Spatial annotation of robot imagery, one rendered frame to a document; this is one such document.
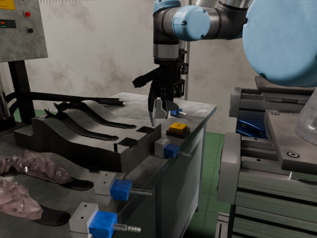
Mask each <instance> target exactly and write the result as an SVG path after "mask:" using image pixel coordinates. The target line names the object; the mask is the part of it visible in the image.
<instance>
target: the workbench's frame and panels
mask: <svg viewBox="0 0 317 238"><path fill-rule="evenodd" d="M216 109H217V107H215V108H214V109H213V110H212V112H211V113H210V114H209V115H208V116H207V117H206V118H205V119H204V120H203V121H202V122H201V123H200V125H199V126H198V127H197V128H196V129H195V130H194V131H193V132H192V134H191V135H190V136H189V137H188V138H187V139H186V140H185V141H184V143H183V144H182V145H181V146H180V151H181V152H184V153H187V154H189V155H192V157H191V158H189V157H186V156H182V155H179V154H178V155H177V156H175V157H174V158H172V157H170V158H169V159H168V160H167V162H166V163H165V164H164V165H163V166H162V167H161V168H160V169H159V171H158V172H157V173H156V174H155V175H154V176H153V177H152V178H151V180H150V181H149V182H148V183H147V184H146V185H145V186H144V187H143V190H152V191H153V193H152V196H150V195H138V194H137V195H136V196H135V197H134V199H133V200H132V201H131V202H130V203H129V204H128V205H127V206H126V208H125V209H124V210H123V211H122V212H121V213H120V214H119V215H118V216H117V223H118V224H125V225H127V226H129V225H130V226H131V227H132V226H134V227H135V226H136V227H140V228H141V229H142V230H141V233H137V232H136V233H135V232H131V231H130V232H128V231H126V232H125V231H118V230H114V232H113V234H112V237H111V238H182V237H183V235H184V233H185V231H186V229H187V227H188V225H189V223H190V220H191V218H192V216H193V214H194V212H198V210H199V207H200V194H201V183H202V171H203V159H204V147H205V135H206V123H207V121H208V120H209V119H210V117H211V116H212V115H213V114H214V113H215V111H216Z"/></svg>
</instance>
